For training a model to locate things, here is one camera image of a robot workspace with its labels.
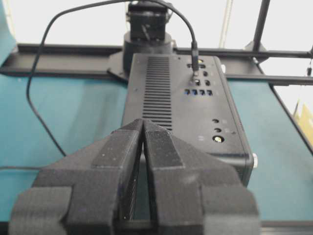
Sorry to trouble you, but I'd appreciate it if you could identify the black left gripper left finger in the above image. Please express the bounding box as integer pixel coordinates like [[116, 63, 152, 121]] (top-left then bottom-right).
[[9, 119, 143, 235]]

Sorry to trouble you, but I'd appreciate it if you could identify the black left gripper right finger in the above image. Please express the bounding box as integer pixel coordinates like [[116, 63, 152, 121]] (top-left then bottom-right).
[[144, 120, 259, 235]]

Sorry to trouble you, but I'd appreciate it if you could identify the black mini PC box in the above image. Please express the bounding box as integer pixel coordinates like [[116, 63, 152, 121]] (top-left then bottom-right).
[[122, 53, 254, 185]]

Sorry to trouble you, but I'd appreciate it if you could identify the black USB cable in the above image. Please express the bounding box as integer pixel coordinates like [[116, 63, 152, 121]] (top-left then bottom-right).
[[0, 0, 199, 171]]

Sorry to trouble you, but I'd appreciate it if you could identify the black metal frame rail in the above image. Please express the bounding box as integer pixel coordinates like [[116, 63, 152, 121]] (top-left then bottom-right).
[[0, 0, 313, 235]]

